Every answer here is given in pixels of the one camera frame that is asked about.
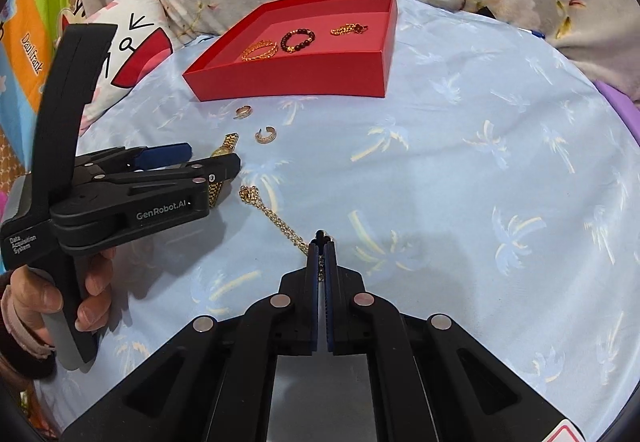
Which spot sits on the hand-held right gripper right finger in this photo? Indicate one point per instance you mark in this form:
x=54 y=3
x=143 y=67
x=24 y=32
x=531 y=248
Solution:
x=331 y=312

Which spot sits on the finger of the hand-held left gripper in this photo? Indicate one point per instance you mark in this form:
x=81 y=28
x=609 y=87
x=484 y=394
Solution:
x=200 y=171
x=165 y=152

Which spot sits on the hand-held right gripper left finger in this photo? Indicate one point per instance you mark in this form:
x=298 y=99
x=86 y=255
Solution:
x=314 y=312

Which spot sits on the gold wrist watch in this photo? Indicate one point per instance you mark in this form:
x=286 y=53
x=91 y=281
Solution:
x=230 y=141

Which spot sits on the gold leaf bangle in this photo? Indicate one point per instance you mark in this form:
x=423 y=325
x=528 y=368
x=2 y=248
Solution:
x=246 y=54

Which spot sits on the red cardboard box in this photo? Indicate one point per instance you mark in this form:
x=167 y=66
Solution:
x=300 y=76

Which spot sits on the person's left forearm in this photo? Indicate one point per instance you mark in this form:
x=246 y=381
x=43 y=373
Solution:
x=7 y=337

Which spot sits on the person's left hand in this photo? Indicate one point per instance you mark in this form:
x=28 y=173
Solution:
x=35 y=297

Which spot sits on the colourful cartoon blanket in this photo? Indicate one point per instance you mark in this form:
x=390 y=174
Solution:
x=30 y=71

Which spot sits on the gold hoop earring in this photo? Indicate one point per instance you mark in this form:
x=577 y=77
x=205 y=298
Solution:
x=265 y=137
x=244 y=110

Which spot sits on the cartoon cat pillow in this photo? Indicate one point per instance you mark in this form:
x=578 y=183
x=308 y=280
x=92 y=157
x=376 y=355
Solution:
x=150 y=46

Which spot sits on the blue palm print sheet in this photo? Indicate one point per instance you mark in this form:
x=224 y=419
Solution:
x=450 y=171

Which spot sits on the blue pen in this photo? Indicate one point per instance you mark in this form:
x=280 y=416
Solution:
x=535 y=33

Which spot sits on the purple mat edge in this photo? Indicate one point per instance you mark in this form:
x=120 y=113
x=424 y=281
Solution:
x=617 y=99

